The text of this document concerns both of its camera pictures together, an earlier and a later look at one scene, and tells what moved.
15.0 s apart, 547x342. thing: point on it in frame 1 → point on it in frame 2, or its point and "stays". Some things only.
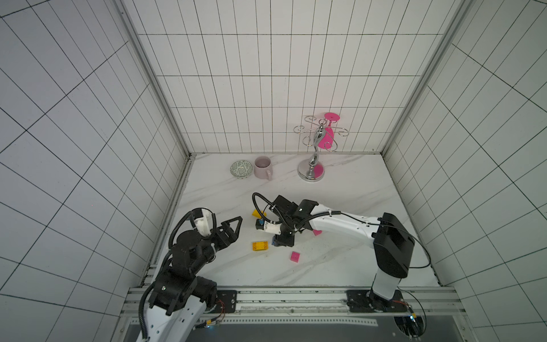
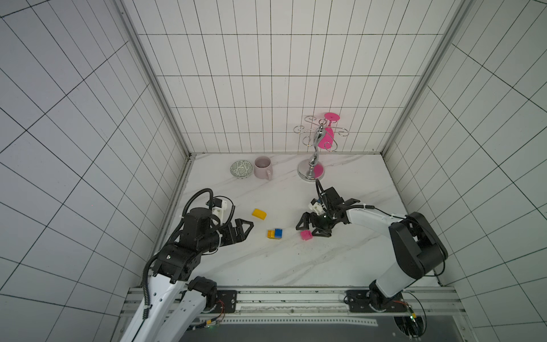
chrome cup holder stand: (313, 169) stays
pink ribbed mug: (263, 167) stays
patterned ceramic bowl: (241, 169) stays
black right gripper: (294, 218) → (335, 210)
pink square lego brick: (295, 256) → (306, 235)
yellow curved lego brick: (256, 214) stays
